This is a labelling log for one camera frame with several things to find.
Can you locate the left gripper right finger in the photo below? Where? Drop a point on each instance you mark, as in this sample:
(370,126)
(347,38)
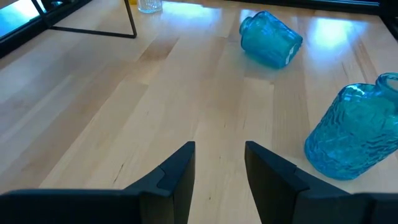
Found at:
(280,193)

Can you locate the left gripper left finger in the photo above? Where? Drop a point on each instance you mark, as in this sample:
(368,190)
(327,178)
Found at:
(168,193)

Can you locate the blue rippled glass vase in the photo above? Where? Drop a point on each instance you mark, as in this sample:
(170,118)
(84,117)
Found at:
(351,133)

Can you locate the clear glass vase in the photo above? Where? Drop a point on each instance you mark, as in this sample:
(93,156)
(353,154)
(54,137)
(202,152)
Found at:
(150,5)

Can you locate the wooden shelf with black frame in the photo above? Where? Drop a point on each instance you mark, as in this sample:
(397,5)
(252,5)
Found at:
(133,31)

